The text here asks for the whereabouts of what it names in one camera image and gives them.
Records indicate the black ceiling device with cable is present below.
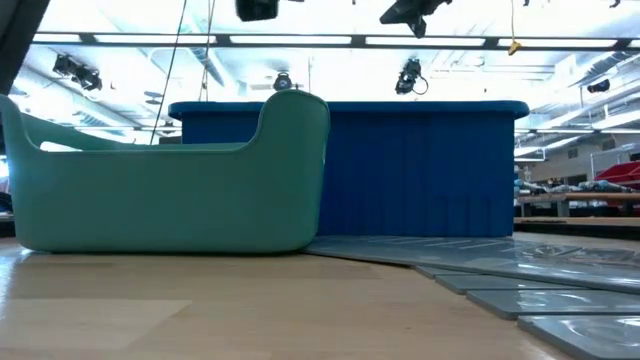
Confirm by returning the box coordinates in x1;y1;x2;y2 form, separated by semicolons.
394;58;430;97

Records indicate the yellow hanging pendant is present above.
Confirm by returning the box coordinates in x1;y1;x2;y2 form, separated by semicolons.
506;0;523;57

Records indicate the red storage bin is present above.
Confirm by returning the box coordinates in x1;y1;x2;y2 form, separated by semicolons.
593;160;640;190

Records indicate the wooden workbench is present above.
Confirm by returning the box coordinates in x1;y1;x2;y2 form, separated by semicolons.
515;191;640;219

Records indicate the hanging black cable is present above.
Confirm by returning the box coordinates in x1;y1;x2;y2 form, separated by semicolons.
149;0;189;146

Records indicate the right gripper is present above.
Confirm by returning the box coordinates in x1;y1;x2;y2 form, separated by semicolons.
378;0;454;40

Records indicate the large blue plastic bin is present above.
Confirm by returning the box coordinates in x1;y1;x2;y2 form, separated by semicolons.
168;99;531;238

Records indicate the short grey slotted divider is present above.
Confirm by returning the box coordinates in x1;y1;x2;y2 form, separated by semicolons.
413;263;640;360

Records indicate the small green plastic basket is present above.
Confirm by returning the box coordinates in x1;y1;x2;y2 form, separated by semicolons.
0;88;332;255

